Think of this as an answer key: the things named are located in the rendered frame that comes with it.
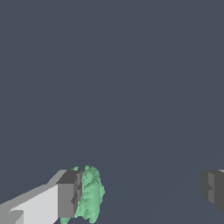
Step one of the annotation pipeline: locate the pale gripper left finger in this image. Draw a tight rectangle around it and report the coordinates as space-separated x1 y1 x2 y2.
0 169 83 224

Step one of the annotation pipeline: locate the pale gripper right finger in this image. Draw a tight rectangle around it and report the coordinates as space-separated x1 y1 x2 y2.
199 168 224 216

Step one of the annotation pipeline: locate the green lumpy object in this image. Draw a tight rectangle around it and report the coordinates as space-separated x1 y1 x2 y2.
59 164 106 224

